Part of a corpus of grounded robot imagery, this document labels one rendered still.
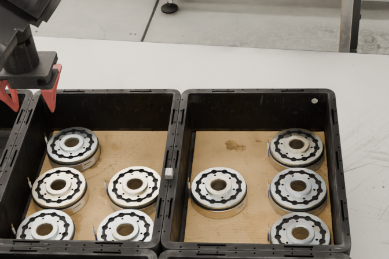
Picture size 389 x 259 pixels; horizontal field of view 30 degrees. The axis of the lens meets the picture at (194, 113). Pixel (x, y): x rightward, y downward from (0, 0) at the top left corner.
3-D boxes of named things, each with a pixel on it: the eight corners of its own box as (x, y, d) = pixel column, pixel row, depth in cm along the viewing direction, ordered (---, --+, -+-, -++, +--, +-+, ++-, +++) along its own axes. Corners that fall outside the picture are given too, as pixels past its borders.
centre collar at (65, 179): (49, 177, 138) (48, 174, 137) (74, 177, 137) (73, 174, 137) (42, 196, 134) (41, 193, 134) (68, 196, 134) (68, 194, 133)
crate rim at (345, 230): (182, 97, 146) (182, 88, 144) (334, 97, 143) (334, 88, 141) (160, 258, 116) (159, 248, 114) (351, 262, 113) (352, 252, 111)
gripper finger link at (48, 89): (61, 124, 119) (50, 79, 113) (19, 123, 120) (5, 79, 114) (70, 96, 124) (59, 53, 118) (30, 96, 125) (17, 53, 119)
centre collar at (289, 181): (283, 178, 134) (283, 176, 133) (310, 177, 133) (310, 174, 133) (285, 198, 130) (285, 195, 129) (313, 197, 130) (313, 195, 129)
